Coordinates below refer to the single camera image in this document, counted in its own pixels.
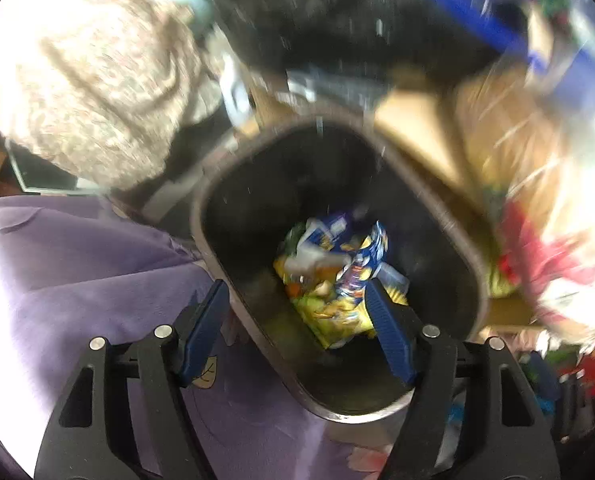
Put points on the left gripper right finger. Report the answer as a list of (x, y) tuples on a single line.
[(473, 414)]

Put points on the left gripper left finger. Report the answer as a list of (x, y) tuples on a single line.
[(90, 433)]

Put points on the yellow snack packet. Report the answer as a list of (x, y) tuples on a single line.
[(329, 299)]

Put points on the blue snack packet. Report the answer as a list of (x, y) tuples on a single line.
[(334, 240)]

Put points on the dark trash bin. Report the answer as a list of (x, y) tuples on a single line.
[(340, 172)]

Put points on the purple floral tablecloth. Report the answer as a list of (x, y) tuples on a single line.
[(71, 269)]

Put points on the clear bag of goods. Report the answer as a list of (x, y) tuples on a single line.
[(536, 173)]

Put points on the floral covered chair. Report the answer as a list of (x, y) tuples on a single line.
[(101, 90)]

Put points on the black garbage bag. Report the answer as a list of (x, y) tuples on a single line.
[(364, 38)]

